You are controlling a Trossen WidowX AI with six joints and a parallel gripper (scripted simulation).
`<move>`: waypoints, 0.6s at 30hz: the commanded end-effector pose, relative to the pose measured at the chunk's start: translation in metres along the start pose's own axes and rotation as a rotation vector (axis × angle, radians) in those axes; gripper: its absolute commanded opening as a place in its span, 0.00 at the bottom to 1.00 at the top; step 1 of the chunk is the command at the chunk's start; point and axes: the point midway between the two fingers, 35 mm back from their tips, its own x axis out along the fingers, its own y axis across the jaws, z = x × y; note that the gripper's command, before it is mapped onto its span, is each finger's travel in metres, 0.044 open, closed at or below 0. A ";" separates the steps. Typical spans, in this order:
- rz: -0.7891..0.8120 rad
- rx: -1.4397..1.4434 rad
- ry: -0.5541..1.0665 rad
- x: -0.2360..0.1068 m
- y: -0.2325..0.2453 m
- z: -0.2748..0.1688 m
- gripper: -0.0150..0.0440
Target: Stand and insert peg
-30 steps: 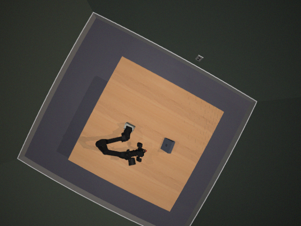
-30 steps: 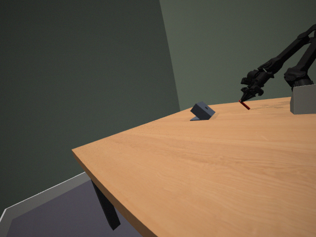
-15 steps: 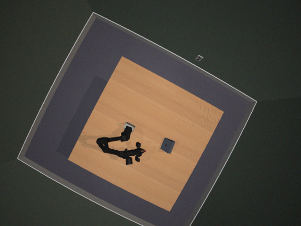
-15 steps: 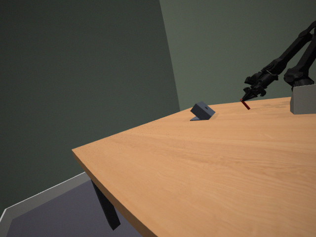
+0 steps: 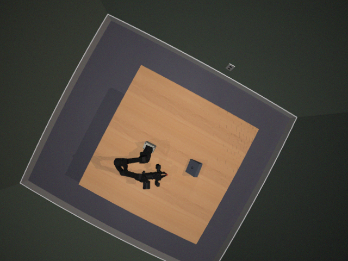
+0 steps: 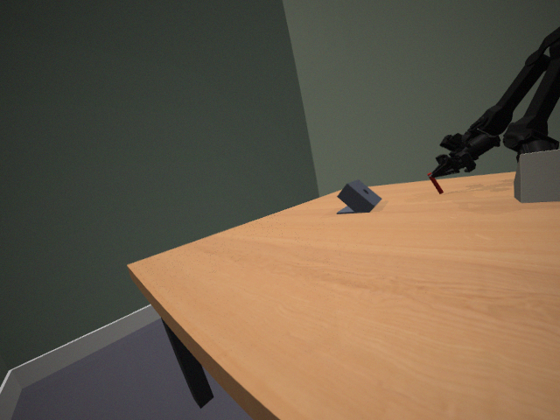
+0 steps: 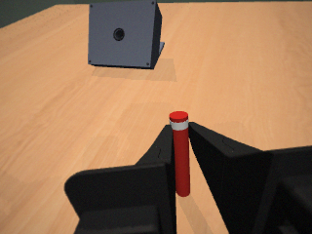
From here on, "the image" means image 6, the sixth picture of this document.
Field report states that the red peg with white band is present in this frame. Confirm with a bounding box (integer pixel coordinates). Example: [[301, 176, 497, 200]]
[[428, 173, 444, 194]]

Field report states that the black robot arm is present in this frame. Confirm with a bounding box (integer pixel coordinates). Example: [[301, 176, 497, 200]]
[[440, 27, 560, 162]]

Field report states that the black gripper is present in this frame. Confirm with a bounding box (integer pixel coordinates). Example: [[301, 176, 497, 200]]
[[431, 143, 480, 178]]

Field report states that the grey sloped panel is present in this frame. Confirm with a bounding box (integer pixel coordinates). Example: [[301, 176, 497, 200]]
[[336, 180, 382, 214]]

